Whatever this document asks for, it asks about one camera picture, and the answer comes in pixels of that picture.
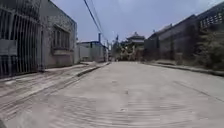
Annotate white and blue building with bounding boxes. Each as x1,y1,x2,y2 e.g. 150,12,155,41
75,40,109,64

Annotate pole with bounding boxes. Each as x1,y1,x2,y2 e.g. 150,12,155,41
97,32,102,44

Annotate building with tiered roof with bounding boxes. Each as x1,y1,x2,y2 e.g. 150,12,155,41
119,31,146,62

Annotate grey concrete road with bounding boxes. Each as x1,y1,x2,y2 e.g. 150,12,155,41
0,61,224,128

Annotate raised concrete pavement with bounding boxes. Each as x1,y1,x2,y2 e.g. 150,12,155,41
0,61,111,88

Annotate grey building with barred gate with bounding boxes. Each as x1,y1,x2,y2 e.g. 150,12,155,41
0,0,78,79

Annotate bush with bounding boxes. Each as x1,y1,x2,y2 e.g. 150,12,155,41
194,28,224,71

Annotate overhead wires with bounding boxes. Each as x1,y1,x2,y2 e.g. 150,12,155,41
82,0,110,43

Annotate long dark grey wall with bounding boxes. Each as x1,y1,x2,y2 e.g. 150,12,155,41
143,1,224,66

